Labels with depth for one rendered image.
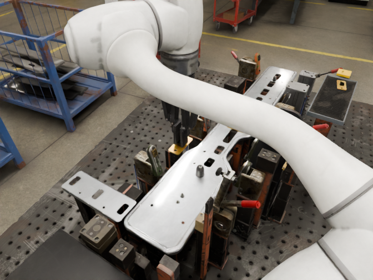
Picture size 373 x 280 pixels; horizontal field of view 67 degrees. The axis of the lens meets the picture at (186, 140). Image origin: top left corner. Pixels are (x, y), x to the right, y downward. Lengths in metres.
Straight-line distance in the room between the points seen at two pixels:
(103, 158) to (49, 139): 1.49
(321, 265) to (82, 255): 0.67
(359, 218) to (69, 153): 2.62
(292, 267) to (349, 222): 0.10
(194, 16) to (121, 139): 1.24
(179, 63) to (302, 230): 0.99
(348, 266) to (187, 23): 0.49
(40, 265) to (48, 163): 1.94
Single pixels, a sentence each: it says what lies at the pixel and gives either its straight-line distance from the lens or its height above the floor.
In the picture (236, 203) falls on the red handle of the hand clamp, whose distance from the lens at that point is 0.89.
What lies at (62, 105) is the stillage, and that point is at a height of 0.32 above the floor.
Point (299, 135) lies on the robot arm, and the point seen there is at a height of 1.54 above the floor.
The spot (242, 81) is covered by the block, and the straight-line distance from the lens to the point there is 1.65.
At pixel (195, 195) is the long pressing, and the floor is 1.00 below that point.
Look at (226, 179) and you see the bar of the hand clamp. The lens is 0.82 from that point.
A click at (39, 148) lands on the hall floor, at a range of 3.02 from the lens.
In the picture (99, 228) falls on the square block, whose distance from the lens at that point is 0.93.
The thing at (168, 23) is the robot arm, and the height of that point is 1.63.
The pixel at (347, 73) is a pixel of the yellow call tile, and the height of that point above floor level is 1.16.
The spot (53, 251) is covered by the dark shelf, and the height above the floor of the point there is 1.03.
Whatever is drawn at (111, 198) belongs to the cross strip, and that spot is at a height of 1.00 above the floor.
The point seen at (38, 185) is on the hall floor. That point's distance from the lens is 2.67.
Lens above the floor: 1.82
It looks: 41 degrees down
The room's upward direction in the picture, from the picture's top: straight up
